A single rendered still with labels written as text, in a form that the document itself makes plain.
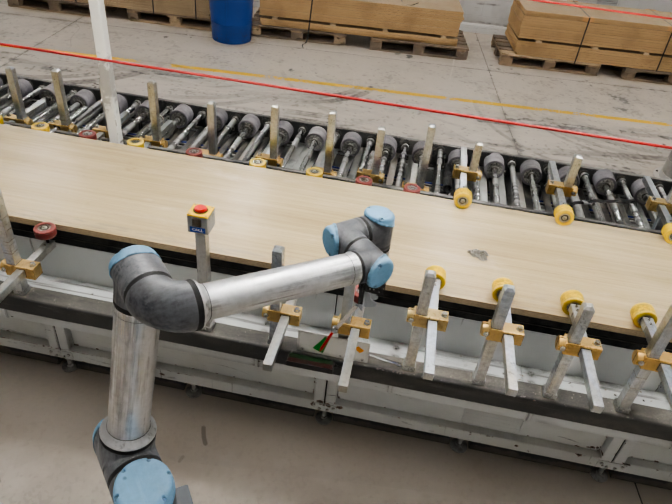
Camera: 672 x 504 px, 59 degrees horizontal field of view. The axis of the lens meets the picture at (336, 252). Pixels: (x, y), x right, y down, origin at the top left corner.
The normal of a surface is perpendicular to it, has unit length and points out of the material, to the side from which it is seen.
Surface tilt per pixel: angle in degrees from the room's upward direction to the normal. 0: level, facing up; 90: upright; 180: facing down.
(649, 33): 90
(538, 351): 90
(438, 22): 90
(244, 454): 0
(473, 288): 0
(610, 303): 0
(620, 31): 90
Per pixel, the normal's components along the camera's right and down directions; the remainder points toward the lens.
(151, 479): 0.14, -0.75
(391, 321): -0.18, 0.58
